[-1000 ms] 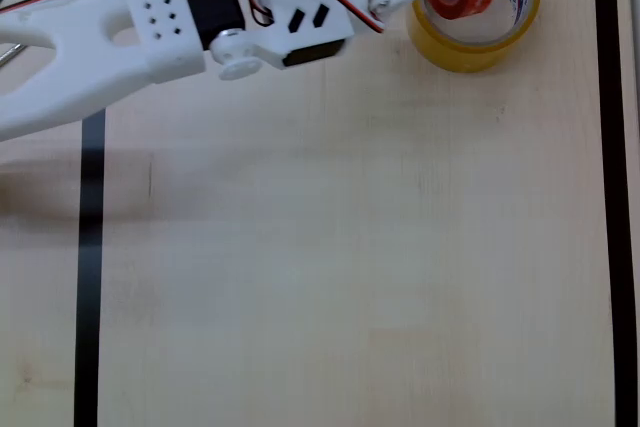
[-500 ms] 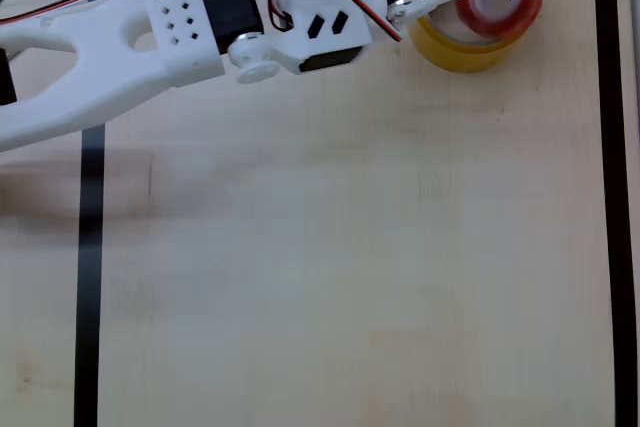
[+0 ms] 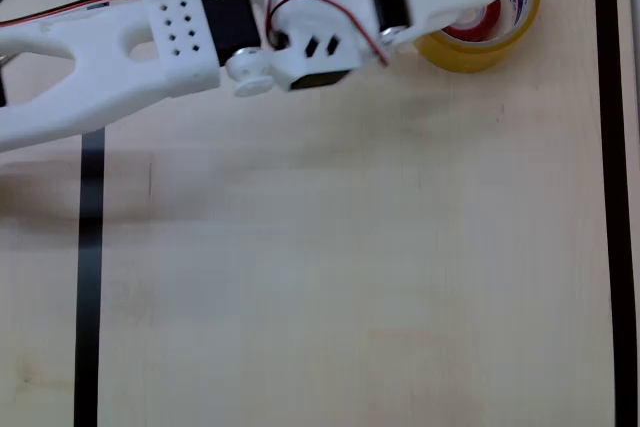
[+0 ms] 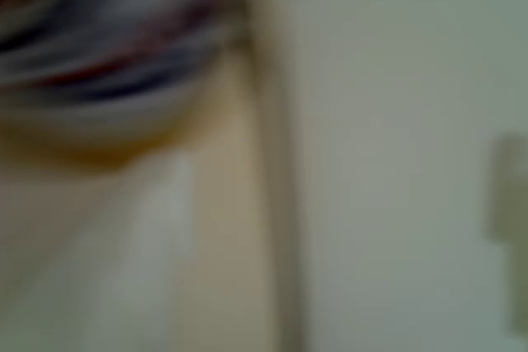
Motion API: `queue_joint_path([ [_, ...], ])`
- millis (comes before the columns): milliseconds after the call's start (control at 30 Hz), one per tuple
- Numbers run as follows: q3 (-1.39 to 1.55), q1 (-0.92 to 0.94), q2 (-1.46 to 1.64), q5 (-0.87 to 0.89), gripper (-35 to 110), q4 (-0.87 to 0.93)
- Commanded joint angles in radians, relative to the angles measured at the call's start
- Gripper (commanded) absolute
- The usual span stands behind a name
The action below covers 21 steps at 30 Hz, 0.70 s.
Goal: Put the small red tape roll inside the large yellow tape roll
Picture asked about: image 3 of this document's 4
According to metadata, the small red tape roll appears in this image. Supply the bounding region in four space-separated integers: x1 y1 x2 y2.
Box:
438 0 503 44

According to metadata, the large yellow tape roll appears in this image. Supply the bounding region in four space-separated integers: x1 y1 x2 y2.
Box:
412 0 542 74

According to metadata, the red black arm cable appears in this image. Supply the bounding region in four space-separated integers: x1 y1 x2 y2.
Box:
0 0 149 29

